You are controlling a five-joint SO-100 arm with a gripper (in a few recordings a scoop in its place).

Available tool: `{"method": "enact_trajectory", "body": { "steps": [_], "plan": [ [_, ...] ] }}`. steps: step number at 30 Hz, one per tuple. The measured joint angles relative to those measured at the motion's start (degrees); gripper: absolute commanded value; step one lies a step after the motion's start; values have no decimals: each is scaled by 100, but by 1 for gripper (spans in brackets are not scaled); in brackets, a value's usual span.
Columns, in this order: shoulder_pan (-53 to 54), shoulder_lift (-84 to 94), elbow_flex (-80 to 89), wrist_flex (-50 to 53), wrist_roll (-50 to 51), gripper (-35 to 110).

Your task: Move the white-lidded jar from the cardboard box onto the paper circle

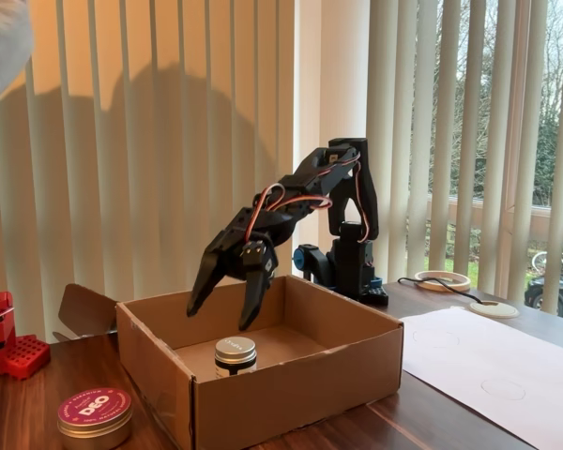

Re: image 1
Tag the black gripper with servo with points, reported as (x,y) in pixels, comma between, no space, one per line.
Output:
(235,244)

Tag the small jar with silver lid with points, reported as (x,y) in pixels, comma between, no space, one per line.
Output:
(234,351)

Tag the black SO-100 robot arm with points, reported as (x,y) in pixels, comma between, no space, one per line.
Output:
(366,197)

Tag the open brown cardboard box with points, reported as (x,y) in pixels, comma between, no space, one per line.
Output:
(286,398)

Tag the black clamp with blue knob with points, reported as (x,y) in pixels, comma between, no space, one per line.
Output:
(301,259)

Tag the red round lid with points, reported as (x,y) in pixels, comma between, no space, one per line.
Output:
(94,408)

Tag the cream vertical blinds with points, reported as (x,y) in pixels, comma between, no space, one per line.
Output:
(474,117)
(159,117)

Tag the masking tape roll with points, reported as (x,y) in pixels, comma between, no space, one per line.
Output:
(443,287)

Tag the red perforated base block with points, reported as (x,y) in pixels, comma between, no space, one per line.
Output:
(28,354)

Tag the white paper sheet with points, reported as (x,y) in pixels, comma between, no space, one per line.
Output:
(497,356)

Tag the dark parked car outdoors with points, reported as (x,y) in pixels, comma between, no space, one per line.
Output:
(535,288)

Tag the bicycle outdoors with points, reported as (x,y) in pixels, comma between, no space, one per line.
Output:
(539,258)

